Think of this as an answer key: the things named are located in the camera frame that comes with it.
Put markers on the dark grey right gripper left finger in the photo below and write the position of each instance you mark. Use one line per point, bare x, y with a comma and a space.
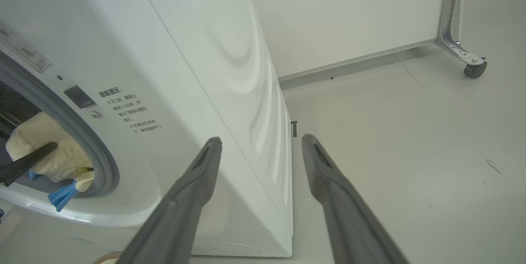
181, 214

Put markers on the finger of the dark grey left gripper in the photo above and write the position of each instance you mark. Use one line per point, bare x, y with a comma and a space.
28, 161

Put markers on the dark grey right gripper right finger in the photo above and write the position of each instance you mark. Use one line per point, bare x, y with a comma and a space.
349, 223

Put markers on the cream garment with blue cuff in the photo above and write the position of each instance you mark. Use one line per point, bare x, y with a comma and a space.
65, 161

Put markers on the white washing machine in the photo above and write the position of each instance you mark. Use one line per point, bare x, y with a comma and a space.
185, 50

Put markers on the cream perforated laundry basket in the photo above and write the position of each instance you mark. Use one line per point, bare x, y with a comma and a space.
104, 258

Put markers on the grey warning sticker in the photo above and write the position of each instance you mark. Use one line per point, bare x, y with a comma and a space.
28, 52

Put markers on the white partition panel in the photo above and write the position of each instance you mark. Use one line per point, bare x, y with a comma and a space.
349, 13

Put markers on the metal bracket with caster wheel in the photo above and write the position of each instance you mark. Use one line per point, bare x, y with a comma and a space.
450, 38

